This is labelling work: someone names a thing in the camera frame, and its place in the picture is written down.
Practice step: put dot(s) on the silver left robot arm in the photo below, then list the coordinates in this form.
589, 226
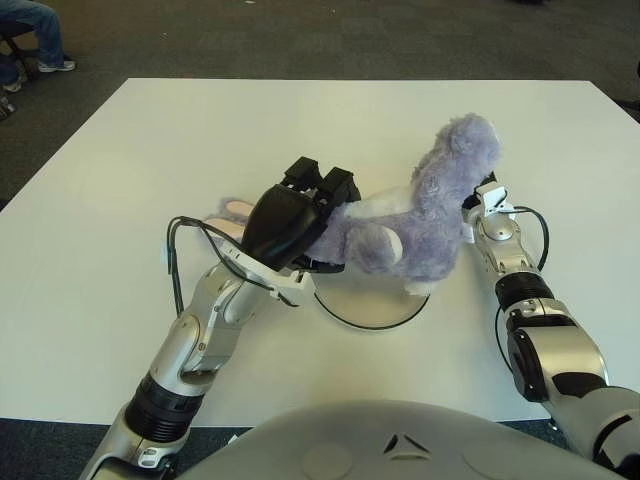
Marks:
200, 340

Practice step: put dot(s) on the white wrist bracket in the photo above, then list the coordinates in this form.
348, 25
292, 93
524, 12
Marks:
280, 285
492, 200

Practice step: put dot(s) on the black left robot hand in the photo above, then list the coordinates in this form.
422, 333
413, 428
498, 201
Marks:
285, 225

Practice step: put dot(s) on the purple plush bunny doll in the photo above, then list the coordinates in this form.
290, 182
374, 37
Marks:
425, 225

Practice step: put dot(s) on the seated person in jeans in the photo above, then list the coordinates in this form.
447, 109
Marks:
40, 25

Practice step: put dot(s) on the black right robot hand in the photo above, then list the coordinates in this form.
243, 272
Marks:
489, 176

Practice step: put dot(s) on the dark chair under seated person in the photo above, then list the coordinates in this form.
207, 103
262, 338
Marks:
20, 32

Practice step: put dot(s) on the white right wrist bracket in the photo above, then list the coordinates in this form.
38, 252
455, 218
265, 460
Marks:
492, 200

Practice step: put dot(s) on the white plate with black rim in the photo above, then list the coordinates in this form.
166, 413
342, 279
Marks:
370, 310

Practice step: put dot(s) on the grey robot torso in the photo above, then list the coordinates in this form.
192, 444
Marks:
350, 445

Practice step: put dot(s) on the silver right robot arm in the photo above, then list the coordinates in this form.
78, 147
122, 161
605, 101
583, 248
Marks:
555, 360

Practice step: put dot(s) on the striped object on floor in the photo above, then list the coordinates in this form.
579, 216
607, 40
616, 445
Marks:
5, 107

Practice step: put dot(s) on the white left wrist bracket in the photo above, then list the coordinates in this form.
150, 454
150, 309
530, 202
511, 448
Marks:
280, 285

